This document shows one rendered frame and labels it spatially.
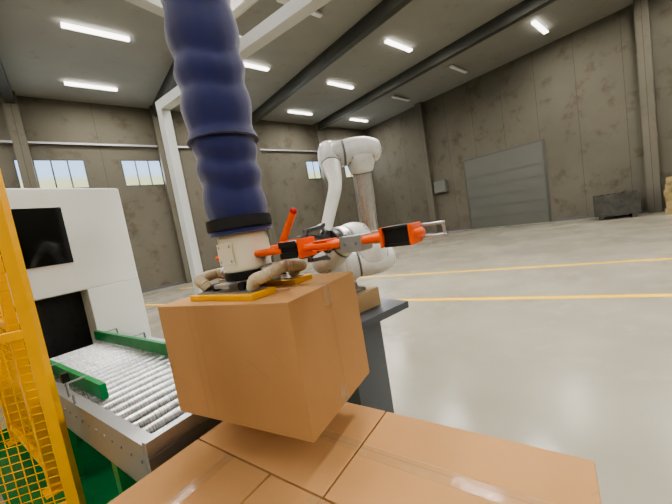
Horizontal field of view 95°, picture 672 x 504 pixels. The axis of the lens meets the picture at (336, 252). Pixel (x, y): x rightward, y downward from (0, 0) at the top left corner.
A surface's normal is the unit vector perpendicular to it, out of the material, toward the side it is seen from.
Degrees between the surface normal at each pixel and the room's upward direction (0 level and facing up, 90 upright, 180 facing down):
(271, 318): 90
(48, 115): 90
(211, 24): 88
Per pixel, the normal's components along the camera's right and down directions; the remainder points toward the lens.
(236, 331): -0.48, 0.15
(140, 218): 0.65, -0.04
